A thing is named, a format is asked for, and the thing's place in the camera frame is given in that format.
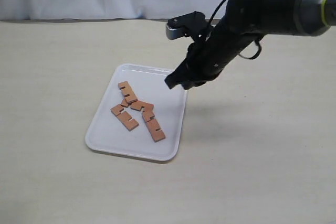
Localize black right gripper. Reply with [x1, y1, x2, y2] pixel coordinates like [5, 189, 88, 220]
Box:
[164, 24, 252, 90]

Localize notched wooden piece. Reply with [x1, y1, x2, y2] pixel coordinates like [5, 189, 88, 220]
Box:
[110, 104, 139, 131]
[120, 99, 154, 111]
[142, 110, 165, 142]
[118, 81, 138, 104]

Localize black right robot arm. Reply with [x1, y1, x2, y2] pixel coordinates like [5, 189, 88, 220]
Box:
[165, 0, 335, 90]

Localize white plastic tray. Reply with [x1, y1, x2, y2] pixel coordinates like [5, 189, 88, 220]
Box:
[85, 63, 187, 162]

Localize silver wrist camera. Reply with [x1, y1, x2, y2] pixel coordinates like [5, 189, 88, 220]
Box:
[165, 23, 188, 40]

